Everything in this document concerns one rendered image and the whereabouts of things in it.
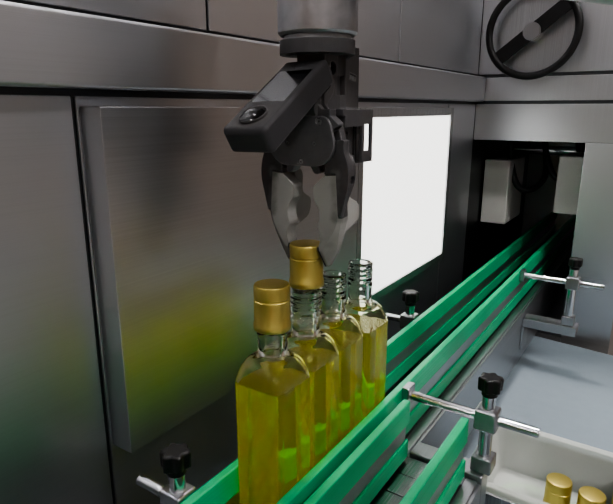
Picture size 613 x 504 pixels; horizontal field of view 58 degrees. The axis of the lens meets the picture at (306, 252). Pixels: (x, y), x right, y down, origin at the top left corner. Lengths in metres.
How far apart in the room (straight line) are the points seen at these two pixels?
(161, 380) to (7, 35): 0.35
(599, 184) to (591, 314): 0.32
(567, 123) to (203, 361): 1.09
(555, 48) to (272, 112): 1.09
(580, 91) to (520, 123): 0.15
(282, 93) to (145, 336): 0.27
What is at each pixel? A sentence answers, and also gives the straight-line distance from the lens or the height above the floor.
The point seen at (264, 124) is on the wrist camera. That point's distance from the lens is 0.45.
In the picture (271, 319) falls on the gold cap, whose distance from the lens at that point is 0.50.
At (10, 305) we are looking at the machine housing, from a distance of 0.52.
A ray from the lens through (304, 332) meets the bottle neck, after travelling 0.56.
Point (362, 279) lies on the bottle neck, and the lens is 0.65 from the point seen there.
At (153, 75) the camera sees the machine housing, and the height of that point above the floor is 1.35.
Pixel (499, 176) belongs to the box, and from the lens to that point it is 1.64.
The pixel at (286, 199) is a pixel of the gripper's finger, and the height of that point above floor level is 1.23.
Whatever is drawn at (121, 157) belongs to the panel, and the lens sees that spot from 0.53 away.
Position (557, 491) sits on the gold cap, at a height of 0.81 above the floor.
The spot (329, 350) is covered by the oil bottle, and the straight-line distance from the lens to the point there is 0.57.
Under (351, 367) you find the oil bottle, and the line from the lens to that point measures 0.63.
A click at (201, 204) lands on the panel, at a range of 0.60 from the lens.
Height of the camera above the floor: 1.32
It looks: 15 degrees down
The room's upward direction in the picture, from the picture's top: straight up
